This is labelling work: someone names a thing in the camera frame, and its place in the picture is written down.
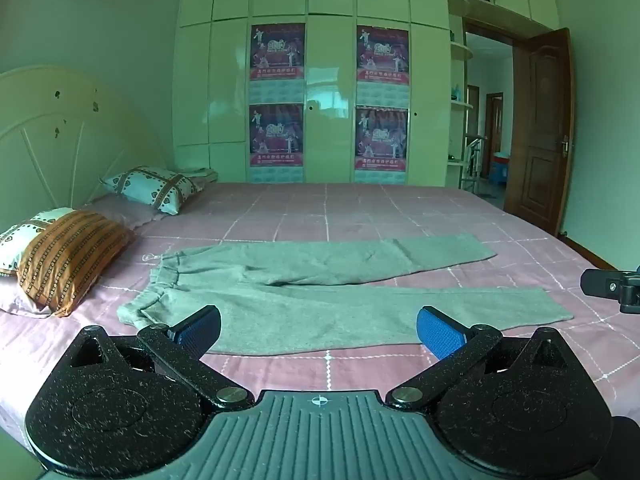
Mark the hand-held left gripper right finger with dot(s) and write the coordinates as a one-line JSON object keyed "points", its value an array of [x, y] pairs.
{"points": [[440, 335]]}

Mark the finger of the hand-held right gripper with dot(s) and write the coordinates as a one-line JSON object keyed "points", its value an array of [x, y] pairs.
{"points": [[602, 284]]}

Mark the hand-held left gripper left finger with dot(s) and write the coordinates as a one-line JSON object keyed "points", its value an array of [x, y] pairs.
{"points": [[199, 332]]}

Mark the grey pants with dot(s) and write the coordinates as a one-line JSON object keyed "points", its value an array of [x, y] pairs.
{"points": [[320, 305]]}

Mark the bed with pink checked sheet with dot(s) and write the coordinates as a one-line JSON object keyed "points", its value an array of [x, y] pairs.
{"points": [[400, 215]]}

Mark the plain pink pillow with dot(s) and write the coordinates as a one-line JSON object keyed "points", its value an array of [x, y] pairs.
{"points": [[122, 210], [15, 297]]}

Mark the orange striped pillow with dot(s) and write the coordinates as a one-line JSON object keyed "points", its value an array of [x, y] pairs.
{"points": [[70, 260]]}

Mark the white patterned pillow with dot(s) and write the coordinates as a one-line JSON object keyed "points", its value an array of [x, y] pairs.
{"points": [[22, 237], [152, 185]]}

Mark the folded pale cloth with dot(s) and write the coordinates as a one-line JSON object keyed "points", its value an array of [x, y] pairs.
{"points": [[200, 174]]}

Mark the brown wooden door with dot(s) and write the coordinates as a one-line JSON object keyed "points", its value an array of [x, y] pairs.
{"points": [[542, 130]]}

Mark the metal stair railing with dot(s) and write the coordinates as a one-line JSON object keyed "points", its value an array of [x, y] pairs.
{"points": [[472, 160]]}

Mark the cream corner shelves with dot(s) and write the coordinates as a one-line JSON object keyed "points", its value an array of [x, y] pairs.
{"points": [[457, 100]]}

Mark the cream bed headboard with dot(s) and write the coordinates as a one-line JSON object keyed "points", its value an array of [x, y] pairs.
{"points": [[55, 130]]}

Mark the glossy cream wardrobe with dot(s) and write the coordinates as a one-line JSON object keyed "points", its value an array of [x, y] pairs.
{"points": [[325, 75]]}

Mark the purple wall calendar poster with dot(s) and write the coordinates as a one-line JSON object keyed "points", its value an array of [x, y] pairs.
{"points": [[381, 140], [276, 137], [277, 55], [383, 57]]}

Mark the brown door frame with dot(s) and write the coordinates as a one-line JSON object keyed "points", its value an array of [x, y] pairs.
{"points": [[492, 27]]}

